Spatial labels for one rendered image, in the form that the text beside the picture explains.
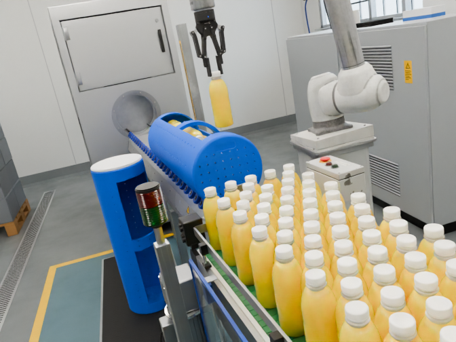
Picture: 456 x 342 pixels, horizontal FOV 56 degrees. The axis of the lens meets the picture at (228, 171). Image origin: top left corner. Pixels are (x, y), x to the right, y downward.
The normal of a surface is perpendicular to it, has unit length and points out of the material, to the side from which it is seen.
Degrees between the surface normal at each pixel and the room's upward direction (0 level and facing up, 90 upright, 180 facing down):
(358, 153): 90
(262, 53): 90
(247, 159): 90
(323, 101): 88
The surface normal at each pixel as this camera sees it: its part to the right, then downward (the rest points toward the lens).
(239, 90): 0.26, 0.25
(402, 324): -0.18, -0.94
